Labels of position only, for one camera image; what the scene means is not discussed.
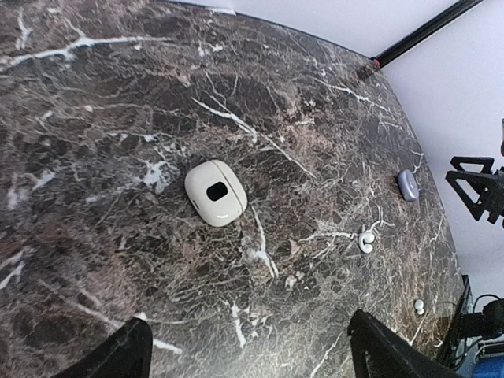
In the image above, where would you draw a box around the purple blue charging case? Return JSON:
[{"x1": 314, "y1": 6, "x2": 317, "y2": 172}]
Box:
[{"x1": 397, "y1": 169, "x2": 420, "y2": 202}]

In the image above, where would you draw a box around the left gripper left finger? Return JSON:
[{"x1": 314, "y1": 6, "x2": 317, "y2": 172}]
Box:
[{"x1": 62, "y1": 317, "x2": 153, "y2": 378}]

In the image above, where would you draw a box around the right black frame post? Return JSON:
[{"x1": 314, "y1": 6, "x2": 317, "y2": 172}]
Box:
[{"x1": 357, "y1": 0, "x2": 483, "y2": 80}]

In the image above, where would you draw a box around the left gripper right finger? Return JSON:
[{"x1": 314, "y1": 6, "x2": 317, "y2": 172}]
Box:
[{"x1": 347, "y1": 309, "x2": 457, "y2": 378}]

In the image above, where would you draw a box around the white clip-on earbud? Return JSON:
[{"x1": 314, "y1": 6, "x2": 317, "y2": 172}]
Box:
[
  {"x1": 358, "y1": 231, "x2": 375, "y2": 254},
  {"x1": 414, "y1": 299, "x2": 424, "y2": 316}
]

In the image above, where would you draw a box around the beige earbud charging case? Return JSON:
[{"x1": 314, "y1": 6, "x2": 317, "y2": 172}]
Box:
[{"x1": 184, "y1": 160, "x2": 248, "y2": 228}]

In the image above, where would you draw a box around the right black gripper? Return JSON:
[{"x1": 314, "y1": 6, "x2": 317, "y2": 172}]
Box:
[{"x1": 446, "y1": 156, "x2": 503, "y2": 224}]

